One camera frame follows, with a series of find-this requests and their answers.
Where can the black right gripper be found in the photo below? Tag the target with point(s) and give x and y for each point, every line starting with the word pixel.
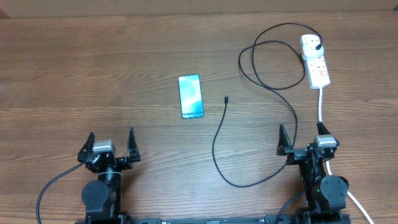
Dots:
pixel 296 154

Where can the white power strip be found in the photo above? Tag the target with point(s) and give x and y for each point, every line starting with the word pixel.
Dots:
pixel 316 69

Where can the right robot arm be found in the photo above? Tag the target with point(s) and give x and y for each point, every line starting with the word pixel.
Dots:
pixel 325 194

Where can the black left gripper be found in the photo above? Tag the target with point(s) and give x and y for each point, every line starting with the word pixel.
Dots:
pixel 124 163

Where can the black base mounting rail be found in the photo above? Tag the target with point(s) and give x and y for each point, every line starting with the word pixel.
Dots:
pixel 267 219

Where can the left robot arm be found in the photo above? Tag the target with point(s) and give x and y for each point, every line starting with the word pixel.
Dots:
pixel 103 197

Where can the blue Galaxy smartphone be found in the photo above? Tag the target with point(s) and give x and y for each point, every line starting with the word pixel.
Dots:
pixel 191 100

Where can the white charger plug adapter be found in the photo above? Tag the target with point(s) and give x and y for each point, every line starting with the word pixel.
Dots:
pixel 310 52

